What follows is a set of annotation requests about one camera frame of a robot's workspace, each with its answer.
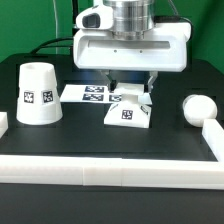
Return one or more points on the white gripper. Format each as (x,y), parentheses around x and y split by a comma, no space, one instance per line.
(164,48)

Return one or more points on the white lamp base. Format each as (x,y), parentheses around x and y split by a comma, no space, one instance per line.
(129,111)

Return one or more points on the white lamp bulb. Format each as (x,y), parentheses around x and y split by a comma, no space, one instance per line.
(197,108)

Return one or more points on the white lamp shade cone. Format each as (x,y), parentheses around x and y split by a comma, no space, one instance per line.
(38,102)

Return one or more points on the white marker sheet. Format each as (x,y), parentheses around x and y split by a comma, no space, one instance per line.
(88,94)

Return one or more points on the white left fence block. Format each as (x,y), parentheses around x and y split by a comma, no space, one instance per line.
(3,123)

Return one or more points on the white front fence wall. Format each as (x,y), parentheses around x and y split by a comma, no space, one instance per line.
(118,172)

